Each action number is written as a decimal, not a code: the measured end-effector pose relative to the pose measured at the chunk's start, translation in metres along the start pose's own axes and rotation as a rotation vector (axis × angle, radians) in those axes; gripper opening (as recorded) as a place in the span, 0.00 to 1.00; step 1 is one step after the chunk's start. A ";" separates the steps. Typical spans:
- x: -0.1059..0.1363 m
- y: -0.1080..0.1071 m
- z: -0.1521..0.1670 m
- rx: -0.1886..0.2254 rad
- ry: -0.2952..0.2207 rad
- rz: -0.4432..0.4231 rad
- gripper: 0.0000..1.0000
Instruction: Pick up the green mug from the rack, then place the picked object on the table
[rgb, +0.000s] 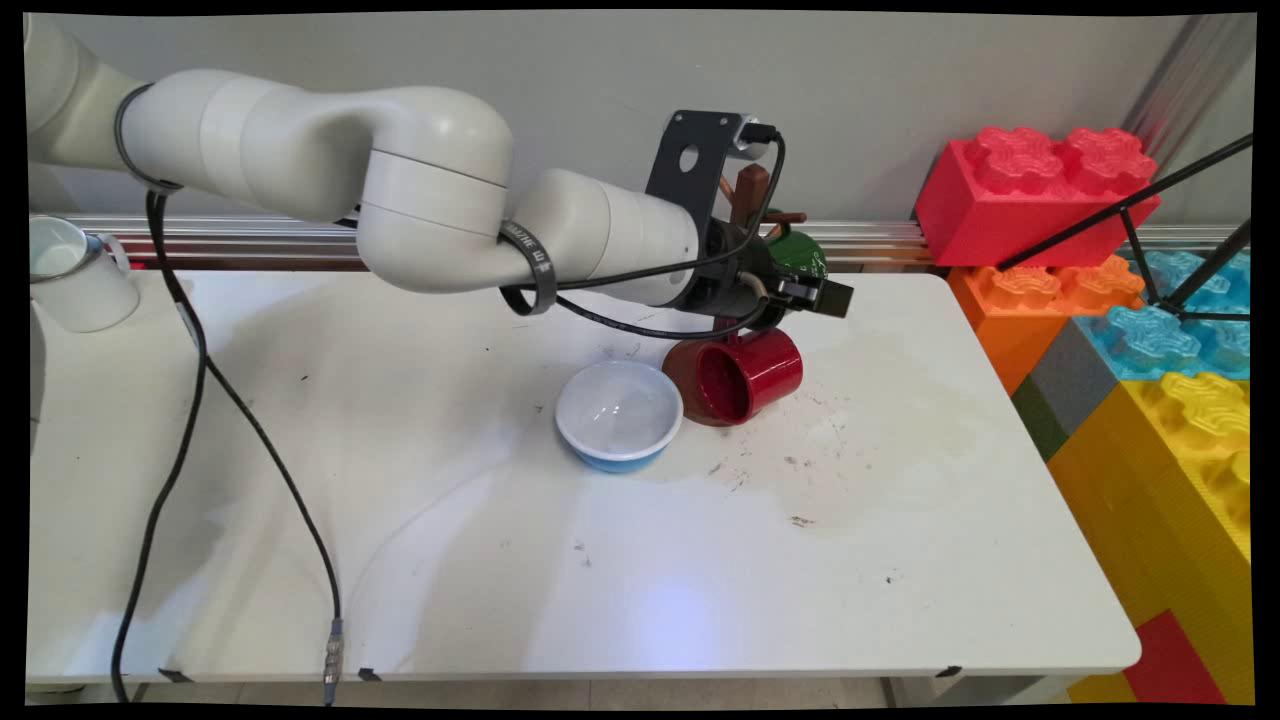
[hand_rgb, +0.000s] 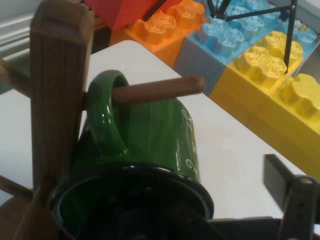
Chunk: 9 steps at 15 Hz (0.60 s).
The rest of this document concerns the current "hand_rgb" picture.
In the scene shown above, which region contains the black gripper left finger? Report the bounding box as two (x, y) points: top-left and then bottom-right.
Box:
(112, 198), (221, 240)

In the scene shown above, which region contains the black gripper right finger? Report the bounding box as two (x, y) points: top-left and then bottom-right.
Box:
(263, 153), (320, 240)

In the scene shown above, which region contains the brown wooden mug tree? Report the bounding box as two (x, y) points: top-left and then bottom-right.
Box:
(0, 0), (206, 240)

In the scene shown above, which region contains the green enamel mug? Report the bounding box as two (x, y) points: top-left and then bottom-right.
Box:
(48, 69), (216, 240)

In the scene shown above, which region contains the big red toy brick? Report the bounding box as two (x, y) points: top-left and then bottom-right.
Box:
(83, 0), (181, 31)

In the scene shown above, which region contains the big yellow toy brick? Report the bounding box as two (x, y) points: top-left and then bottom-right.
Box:
(208, 30), (320, 181)

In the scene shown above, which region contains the big orange toy brick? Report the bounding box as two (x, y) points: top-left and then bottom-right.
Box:
(109, 0), (209, 69)

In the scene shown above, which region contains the big blue toy brick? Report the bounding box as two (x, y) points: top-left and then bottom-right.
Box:
(186, 0), (319, 67)

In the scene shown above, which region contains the horizontal aluminium rail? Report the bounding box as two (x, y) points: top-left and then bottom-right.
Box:
(0, 14), (38, 63)

